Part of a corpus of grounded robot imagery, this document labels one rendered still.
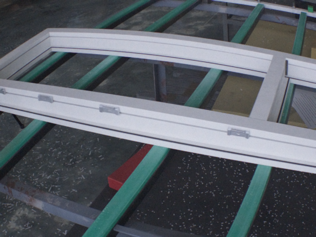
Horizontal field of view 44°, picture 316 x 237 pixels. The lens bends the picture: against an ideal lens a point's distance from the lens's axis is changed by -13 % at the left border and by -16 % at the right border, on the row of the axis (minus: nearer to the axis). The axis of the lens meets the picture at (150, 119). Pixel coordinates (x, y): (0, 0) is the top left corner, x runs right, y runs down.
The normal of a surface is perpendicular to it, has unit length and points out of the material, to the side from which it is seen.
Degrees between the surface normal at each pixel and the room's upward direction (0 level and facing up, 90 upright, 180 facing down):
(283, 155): 90
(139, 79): 0
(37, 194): 0
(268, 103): 0
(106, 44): 90
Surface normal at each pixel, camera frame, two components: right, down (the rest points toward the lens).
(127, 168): -0.06, -0.86
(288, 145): -0.41, 0.49
